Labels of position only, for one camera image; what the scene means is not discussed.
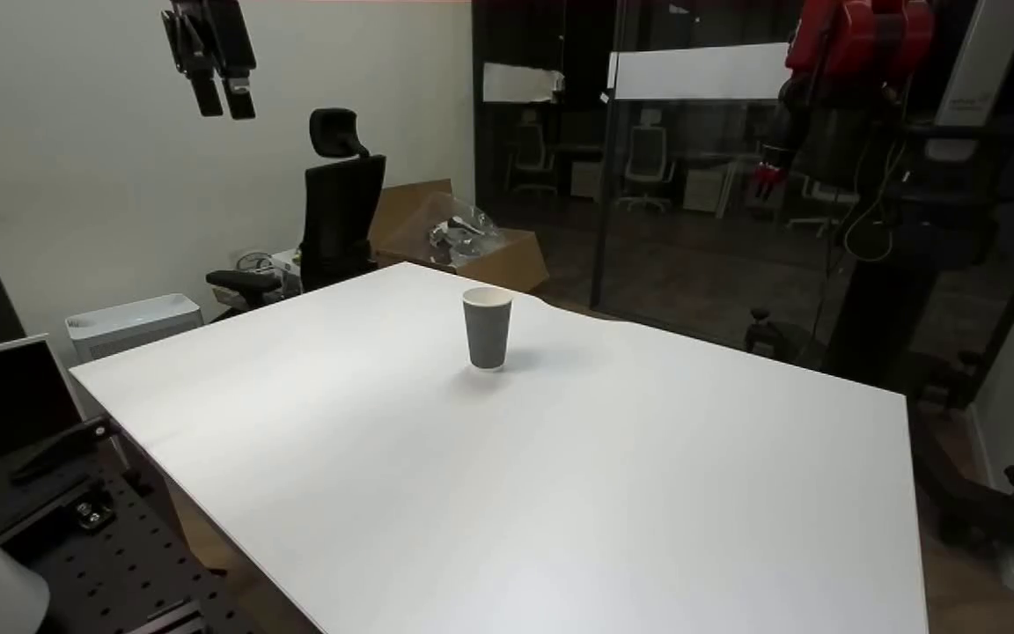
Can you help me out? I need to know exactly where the black office chair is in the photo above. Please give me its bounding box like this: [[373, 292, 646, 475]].
[[205, 107, 388, 314]]

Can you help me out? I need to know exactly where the small black bracket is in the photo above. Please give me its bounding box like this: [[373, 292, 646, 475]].
[[74, 500, 117, 532]]

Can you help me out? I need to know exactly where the white air purifier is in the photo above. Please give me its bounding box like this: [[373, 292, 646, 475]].
[[64, 293, 205, 363]]

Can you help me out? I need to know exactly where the black wheeled base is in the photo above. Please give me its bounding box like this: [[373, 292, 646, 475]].
[[910, 412, 1014, 554]]

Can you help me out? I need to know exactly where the grey paper cup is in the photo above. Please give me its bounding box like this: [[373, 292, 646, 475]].
[[461, 286, 515, 372]]

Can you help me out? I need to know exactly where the black clamp lever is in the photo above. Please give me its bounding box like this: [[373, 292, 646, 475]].
[[9, 414, 121, 486]]

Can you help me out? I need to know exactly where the clear plastic wrap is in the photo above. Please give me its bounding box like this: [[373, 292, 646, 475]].
[[427, 195, 505, 267]]

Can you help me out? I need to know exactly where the red and black robot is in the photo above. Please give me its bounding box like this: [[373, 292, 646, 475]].
[[741, 0, 1014, 413]]

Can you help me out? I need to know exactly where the white office chair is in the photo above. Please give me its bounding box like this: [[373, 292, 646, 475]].
[[616, 109, 682, 214], [505, 109, 559, 200]]

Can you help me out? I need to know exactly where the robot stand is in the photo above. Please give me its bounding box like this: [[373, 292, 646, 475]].
[[0, 428, 254, 634]]

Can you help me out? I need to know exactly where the open cardboard box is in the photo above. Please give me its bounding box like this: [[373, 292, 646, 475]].
[[368, 179, 551, 294]]

